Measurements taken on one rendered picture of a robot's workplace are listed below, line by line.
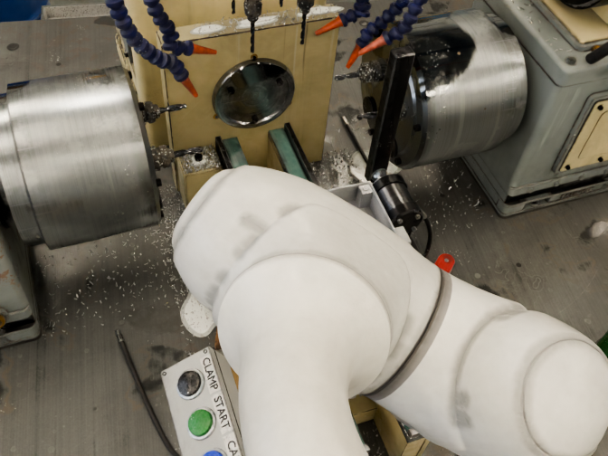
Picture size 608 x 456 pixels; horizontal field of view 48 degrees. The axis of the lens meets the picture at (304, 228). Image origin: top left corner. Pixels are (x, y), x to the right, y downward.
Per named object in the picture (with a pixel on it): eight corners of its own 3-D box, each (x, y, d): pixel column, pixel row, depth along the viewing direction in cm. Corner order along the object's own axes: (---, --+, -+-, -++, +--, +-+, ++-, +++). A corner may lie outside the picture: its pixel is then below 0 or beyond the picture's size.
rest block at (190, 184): (179, 191, 133) (175, 147, 123) (214, 184, 135) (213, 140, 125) (187, 214, 130) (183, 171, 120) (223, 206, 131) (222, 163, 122)
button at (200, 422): (191, 419, 80) (184, 415, 78) (213, 407, 79) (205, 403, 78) (198, 442, 78) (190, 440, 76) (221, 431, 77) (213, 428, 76)
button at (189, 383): (181, 381, 82) (173, 376, 81) (203, 369, 82) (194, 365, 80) (187, 403, 81) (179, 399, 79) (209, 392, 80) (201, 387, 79)
